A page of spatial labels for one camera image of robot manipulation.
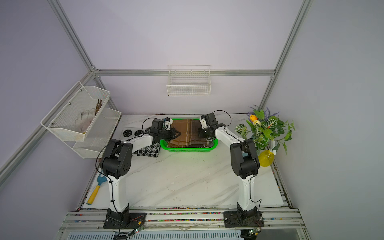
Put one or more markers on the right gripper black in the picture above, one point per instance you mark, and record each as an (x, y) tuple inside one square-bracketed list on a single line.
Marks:
[(201, 133)]

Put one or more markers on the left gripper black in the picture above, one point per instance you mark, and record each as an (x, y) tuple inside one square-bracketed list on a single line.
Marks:
[(172, 135)]

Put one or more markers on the green plastic basket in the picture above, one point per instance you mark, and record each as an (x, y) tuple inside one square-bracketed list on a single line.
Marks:
[(213, 145)]

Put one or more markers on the brown plaid scarf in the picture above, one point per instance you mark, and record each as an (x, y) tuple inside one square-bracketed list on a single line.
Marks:
[(189, 138)]

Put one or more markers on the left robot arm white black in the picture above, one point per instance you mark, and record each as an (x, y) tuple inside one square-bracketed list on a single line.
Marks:
[(117, 156)]

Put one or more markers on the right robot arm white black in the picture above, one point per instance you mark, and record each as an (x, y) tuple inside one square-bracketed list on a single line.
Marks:
[(244, 159)]

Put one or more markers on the houndstooth black white cloth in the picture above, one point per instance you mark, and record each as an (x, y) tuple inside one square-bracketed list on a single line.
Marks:
[(150, 151)]

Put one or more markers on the white cloth black discs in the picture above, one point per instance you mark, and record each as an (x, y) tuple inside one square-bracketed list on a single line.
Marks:
[(129, 133)]

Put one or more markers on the artificial green leafy plant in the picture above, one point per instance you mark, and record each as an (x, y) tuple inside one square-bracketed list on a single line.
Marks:
[(264, 128)]

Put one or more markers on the yellow spray bottle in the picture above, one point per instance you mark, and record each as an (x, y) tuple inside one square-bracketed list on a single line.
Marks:
[(267, 157)]

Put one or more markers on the white mesh lower shelf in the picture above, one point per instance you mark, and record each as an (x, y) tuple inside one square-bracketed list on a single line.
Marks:
[(99, 135)]

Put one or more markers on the white mesh shelf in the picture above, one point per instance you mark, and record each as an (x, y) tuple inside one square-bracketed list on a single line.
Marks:
[(60, 121), (99, 135)]

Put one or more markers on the blue yellow garden rake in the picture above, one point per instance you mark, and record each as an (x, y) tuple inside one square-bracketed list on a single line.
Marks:
[(100, 180)]

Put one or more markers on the clear glove in shelf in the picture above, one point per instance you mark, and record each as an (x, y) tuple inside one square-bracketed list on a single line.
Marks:
[(84, 120)]

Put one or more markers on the white mesh upper shelf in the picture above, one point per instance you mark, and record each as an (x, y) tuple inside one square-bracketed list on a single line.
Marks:
[(60, 121)]

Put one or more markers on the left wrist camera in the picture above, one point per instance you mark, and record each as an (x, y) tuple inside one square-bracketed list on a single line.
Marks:
[(167, 123)]

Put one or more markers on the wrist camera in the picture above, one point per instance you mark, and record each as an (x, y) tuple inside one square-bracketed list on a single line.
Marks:
[(167, 123), (203, 121)]

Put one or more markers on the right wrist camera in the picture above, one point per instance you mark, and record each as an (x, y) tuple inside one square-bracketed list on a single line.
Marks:
[(203, 121)]

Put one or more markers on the white wire wall basket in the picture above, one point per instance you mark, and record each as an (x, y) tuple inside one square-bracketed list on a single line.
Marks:
[(189, 80)]

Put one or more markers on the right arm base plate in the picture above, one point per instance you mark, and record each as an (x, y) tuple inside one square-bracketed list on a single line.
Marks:
[(242, 218)]

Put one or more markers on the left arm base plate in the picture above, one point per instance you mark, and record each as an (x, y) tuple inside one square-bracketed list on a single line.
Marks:
[(124, 220)]

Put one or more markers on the aluminium mounting rail frame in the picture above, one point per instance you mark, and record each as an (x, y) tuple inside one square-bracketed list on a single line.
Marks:
[(184, 224)]

